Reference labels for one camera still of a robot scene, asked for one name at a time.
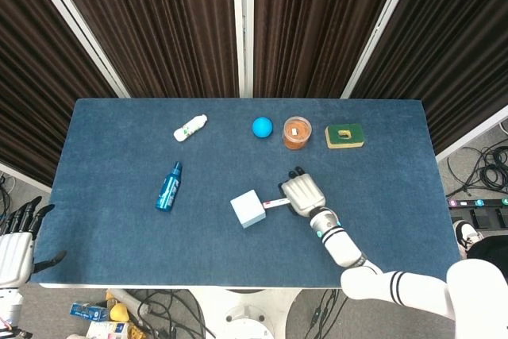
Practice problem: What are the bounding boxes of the blue fabric table cover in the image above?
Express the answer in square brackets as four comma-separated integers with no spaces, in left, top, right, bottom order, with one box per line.
[29,97,462,287]

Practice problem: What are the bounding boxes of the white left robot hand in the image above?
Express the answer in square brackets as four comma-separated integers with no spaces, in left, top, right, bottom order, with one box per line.
[0,195,68,289]

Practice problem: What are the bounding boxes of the black cables under table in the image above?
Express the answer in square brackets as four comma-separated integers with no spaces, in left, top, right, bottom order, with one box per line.
[129,289,217,339]

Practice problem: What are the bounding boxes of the white printed carton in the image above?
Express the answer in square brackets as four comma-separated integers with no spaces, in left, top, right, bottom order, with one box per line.
[85,320,134,339]

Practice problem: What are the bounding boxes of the brown pleated partition panel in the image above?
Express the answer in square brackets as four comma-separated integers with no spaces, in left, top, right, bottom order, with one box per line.
[0,0,121,188]
[46,0,240,98]
[350,0,508,154]
[252,0,406,99]

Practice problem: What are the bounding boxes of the small white pink tube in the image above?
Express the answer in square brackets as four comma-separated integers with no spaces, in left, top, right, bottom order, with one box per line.
[262,196,291,210]

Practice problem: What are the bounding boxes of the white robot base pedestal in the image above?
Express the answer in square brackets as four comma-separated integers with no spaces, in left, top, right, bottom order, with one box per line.
[189,287,303,339]

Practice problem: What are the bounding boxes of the black floor cable bundle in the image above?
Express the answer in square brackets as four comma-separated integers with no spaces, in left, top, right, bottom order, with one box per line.
[445,143,508,198]

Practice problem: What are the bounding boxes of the black foot pedal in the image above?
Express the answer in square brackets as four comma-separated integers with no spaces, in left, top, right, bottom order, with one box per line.
[463,206,508,232]

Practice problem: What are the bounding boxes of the blue cardboard box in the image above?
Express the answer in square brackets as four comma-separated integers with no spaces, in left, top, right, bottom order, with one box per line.
[69,300,110,323]

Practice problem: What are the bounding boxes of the white partition frame post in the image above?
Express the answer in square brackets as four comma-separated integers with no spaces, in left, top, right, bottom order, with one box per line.
[231,0,256,99]
[340,0,416,100]
[21,0,133,99]

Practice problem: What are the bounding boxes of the light blue foam cube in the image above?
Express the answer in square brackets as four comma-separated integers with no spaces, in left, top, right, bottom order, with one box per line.
[229,189,267,230]

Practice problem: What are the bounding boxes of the white sneaker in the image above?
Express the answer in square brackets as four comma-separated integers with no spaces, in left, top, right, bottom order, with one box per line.
[452,219,484,257]

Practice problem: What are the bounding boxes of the yellow plastic toy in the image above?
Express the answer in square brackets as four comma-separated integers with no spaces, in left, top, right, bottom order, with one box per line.
[108,302,131,324]

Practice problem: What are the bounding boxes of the white table frame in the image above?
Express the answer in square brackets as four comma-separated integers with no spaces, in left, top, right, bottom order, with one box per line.
[38,282,347,291]

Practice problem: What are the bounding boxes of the small white plastic bottle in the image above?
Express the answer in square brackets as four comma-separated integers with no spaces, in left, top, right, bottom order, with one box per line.
[173,114,209,143]

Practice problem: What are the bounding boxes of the clear jar of rubber bands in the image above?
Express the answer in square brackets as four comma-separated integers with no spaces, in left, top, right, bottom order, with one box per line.
[282,115,314,152]

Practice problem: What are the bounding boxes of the teal spray bottle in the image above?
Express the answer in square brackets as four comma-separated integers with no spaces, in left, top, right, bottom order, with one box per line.
[154,161,183,213]

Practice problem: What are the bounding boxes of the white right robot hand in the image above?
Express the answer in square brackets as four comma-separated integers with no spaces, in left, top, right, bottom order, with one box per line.
[277,165,327,218]

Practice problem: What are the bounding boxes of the yellow green scrub sponge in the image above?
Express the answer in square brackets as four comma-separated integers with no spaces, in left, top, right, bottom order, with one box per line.
[324,123,368,151]

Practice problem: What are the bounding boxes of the blue rubber ball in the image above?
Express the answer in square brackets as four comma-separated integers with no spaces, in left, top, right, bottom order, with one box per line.
[252,116,275,139]

